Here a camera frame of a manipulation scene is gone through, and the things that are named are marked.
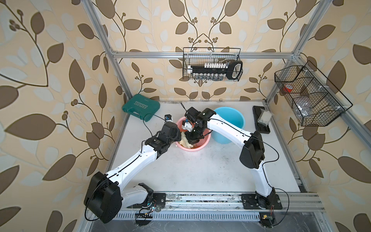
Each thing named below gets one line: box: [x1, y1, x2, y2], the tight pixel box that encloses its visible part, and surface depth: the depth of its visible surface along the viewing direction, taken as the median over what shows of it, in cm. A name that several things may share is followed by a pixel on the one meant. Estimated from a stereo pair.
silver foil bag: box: [295, 102, 313, 117], surface depth 73 cm
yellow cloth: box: [179, 131, 194, 149], surface depth 78 cm
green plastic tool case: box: [121, 93, 161, 122], surface depth 114 cm
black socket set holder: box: [187, 60, 243, 81], surface depth 86 cm
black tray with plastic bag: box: [252, 105, 273, 134], surface depth 105 cm
